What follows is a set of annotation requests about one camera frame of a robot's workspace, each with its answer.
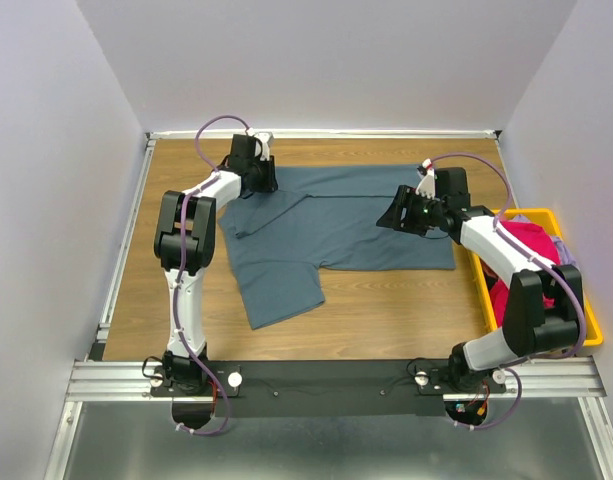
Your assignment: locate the teal blue t-shirt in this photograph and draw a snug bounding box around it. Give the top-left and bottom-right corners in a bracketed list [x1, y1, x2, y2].
[219, 165, 456, 329]

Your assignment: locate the aluminium left table rail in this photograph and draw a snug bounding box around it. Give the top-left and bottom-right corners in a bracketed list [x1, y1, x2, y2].
[86, 132, 156, 361]

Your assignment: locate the aluminium back table rail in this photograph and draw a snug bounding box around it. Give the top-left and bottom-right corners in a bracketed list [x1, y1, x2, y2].
[147, 128, 498, 140]

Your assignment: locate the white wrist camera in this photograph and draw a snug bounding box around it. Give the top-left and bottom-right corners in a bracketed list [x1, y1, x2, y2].
[253, 132, 274, 161]
[415, 166, 436, 199]

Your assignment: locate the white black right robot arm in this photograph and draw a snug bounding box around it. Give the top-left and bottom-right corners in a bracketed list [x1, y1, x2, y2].
[377, 160, 587, 392]

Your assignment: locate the yellow plastic bin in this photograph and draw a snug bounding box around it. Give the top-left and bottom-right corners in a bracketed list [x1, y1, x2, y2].
[468, 208, 604, 347]

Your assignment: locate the aluminium table rail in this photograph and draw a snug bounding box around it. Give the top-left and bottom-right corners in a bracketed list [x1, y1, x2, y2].
[86, 132, 156, 361]
[147, 128, 498, 140]

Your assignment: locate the lavender t-shirt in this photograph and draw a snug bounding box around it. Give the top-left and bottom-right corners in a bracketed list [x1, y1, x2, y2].
[511, 214, 578, 267]

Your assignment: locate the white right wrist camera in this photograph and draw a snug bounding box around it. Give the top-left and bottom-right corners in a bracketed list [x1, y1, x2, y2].
[415, 166, 436, 199]

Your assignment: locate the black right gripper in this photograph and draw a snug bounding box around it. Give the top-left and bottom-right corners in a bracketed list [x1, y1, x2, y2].
[375, 184, 445, 237]

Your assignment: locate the aluminium front frame rail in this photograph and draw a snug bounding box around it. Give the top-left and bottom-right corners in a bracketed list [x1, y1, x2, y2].
[66, 357, 606, 402]

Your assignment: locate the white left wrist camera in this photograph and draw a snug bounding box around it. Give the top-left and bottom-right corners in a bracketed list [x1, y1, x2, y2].
[253, 132, 274, 161]

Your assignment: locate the magenta t-shirt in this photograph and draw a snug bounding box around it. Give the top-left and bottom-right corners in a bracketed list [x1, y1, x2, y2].
[486, 220, 559, 327]

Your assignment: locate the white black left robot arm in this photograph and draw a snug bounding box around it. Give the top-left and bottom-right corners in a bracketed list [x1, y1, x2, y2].
[152, 129, 278, 395]

